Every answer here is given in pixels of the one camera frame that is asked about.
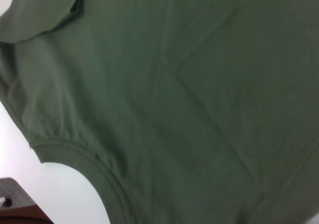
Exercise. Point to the small black white object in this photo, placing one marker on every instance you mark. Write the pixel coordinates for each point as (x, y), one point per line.
(6, 202)

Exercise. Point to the brown wooden board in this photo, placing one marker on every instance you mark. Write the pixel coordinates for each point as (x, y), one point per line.
(27, 215)

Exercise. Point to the grey textured panel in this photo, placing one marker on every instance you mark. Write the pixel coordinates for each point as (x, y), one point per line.
(20, 191)

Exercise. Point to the dark green t-shirt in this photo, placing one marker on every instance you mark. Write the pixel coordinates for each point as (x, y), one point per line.
(174, 97)

